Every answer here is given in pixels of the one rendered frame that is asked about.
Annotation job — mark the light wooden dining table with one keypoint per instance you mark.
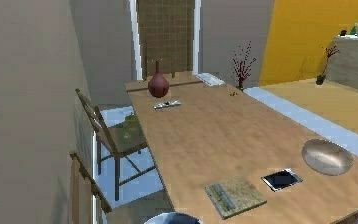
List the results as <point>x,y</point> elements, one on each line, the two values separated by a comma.
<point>220,133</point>

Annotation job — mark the silver remote control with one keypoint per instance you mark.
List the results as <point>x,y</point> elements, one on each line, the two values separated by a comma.
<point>166,104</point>

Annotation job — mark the blue round object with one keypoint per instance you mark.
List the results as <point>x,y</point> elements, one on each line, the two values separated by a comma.
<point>173,219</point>

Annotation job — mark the dark red vase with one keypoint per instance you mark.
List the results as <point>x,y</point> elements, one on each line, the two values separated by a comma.
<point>158,85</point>

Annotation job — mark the olive green book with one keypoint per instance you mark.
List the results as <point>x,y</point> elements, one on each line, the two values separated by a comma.
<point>235,196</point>

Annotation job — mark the black tablet with white frame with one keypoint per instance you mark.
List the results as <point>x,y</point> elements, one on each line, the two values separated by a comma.
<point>281,179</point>

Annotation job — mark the small black pot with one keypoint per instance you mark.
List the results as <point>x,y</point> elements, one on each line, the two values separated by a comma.
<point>343,32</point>

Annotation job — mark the red twig house plant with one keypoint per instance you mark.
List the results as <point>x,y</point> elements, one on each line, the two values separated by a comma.
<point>325,68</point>
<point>243,66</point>

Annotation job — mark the white keyboard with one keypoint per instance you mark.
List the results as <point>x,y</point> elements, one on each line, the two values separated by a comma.
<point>210,79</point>

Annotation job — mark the grey metal bowl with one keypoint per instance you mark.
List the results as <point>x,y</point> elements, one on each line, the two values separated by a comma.
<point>327,156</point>

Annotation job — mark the green bottle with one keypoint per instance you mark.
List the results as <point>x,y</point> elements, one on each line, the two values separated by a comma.
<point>354,29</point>

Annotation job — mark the small green object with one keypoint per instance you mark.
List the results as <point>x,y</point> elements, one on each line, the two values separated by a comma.
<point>233,94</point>

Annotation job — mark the brown gridded room door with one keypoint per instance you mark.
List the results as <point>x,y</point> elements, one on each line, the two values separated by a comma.
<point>165,36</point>

